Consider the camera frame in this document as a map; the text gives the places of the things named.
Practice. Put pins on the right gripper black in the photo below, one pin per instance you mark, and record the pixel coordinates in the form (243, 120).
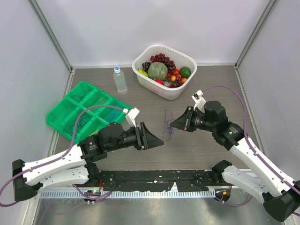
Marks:
(183, 122)

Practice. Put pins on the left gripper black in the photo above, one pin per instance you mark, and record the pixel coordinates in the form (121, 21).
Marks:
(148, 139)

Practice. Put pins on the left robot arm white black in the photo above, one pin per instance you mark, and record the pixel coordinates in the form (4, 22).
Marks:
(77, 166)

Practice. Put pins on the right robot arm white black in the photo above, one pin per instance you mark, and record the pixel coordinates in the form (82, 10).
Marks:
(278, 192)

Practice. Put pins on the red apple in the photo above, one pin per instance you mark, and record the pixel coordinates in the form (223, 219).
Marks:
(160, 82)

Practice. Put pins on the green lime fruit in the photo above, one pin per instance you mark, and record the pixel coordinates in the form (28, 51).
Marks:
(185, 72)

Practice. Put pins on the cherry cluster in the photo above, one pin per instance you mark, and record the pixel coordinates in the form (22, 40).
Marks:
(175, 79)

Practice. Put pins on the white plastic basket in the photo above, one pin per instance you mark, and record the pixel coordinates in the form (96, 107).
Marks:
(180, 60)

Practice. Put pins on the green round melon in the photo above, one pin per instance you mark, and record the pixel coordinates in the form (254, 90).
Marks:
(157, 70)

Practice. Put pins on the yellow banana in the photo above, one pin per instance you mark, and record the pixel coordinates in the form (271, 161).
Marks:
(141, 71)

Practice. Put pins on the dark grape bunch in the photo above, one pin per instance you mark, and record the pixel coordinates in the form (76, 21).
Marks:
(145, 66)

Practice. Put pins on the red grape bunch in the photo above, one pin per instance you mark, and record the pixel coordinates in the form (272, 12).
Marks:
(162, 58)

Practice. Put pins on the clear water bottle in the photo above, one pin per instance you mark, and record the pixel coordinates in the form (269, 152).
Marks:
(120, 81)

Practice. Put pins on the green compartment tray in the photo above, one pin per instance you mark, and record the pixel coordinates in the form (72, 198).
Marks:
(63, 116)

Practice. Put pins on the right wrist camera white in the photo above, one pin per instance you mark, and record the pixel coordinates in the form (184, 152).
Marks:
(199, 100)

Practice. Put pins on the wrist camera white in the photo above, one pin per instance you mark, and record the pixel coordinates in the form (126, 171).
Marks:
(199, 100)
(131, 115)

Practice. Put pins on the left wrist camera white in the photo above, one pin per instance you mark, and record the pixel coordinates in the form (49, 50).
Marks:
(131, 115)

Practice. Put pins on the slotted white cable duct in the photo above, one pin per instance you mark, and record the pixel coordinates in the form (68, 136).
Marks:
(173, 193)

